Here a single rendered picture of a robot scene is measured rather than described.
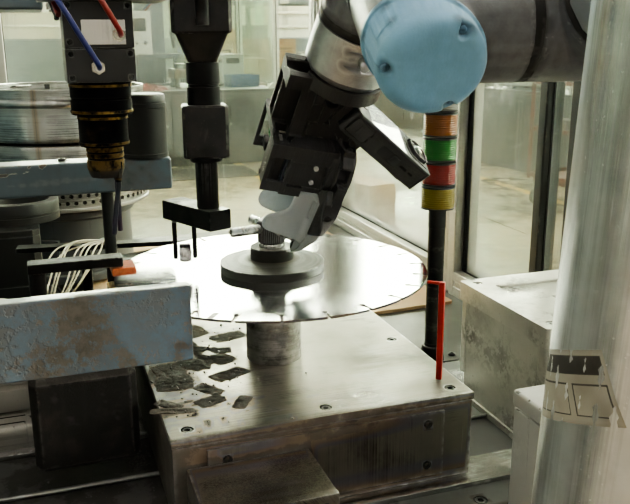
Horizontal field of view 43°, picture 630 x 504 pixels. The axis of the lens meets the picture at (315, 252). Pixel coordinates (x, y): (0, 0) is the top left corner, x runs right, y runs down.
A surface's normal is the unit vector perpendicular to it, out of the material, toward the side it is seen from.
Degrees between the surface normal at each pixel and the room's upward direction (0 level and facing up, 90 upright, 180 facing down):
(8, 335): 90
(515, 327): 90
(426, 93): 119
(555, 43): 105
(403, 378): 0
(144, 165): 90
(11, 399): 90
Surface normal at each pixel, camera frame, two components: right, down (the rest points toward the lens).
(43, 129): 0.11, 0.25
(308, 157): 0.14, 0.70
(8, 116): -0.28, 0.25
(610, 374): -0.83, 0.18
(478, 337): -0.94, 0.09
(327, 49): -0.66, 0.33
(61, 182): 0.33, 0.25
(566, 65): 0.11, 0.86
